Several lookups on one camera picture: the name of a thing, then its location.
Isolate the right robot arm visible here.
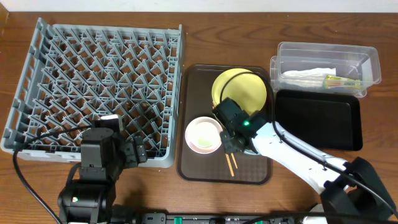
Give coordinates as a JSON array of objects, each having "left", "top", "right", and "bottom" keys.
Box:
[{"left": 212, "top": 97, "right": 397, "bottom": 223}]

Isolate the brown plastic serving tray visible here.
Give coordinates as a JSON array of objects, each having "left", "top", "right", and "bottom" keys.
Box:
[{"left": 177, "top": 64, "right": 272, "bottom": 185}]

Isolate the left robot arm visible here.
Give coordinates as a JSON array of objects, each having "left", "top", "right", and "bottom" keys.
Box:
[{"left": 58, "top": 114, "right": 148, "bottom": 223}]

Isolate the yellow round plate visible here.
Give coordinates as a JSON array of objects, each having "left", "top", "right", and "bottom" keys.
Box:
[{"left": 211, "top": 68, "right": 267, "bottom": 115}]

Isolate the black rectangular tray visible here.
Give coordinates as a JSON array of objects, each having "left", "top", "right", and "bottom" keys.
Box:
[{"left": 275, "top": 90, "right": 363, "bottom": 151}]

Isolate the clear plastic waste bin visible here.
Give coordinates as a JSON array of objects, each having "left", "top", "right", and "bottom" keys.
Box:
[{"left": 270, "top": 42, "right": 382, "bottom": 98}]

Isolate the left wooden chopstick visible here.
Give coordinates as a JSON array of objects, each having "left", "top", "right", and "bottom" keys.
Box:
[{"left": 225, "top": 154, "right": 234, "bottom": 177}]

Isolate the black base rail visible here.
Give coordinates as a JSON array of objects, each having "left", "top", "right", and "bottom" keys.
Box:
[{"left": 111, "top": 204, "right": 312, "bottom": 224}]

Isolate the grey plastic dish rack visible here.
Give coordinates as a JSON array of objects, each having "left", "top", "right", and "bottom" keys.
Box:
[{"left": 1, "top": 19, "right": 185, "bottom": 168}]

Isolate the pink shallow bowl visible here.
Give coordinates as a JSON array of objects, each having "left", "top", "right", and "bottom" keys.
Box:
[{"left": 184, "top": 116, "right": 223, "bottom": 154}]

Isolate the green yellow snack wrapper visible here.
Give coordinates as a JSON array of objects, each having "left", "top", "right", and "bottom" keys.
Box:
[{"left": 323, "top": 75, "right": 363, "bottom": 90}]

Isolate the white napkin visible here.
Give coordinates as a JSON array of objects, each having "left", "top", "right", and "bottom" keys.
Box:
[{"left": 279, "top": 68, "right": 336, "bottom": 88}]

